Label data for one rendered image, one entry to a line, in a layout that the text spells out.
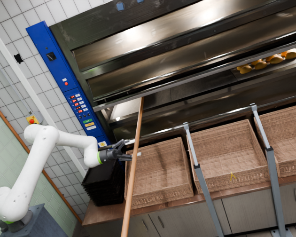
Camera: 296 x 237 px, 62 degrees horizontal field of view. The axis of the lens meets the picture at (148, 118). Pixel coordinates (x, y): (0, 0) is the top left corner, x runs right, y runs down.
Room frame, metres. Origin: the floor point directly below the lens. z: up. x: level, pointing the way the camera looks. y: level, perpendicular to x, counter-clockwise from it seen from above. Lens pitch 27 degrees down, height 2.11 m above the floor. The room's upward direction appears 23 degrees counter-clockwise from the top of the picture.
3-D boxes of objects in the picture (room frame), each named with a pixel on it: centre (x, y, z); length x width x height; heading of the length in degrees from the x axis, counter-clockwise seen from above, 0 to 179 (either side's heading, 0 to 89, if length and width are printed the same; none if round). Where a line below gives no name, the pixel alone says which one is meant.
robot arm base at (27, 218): (1.20, 0.99, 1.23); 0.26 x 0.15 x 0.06; 77
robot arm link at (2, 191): (1.18, 0.93, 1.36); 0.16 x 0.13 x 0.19; 44
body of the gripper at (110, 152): (1.50, 0.31, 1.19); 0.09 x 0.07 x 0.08; 77
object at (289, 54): (2.13, -1.19, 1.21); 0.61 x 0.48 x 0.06; 166
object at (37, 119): (2.15, 0.95, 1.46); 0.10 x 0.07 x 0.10; 76
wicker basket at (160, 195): (1.72, 0.11, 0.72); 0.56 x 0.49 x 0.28; 76
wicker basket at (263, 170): (1.58, -0.47, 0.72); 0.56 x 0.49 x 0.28; 75
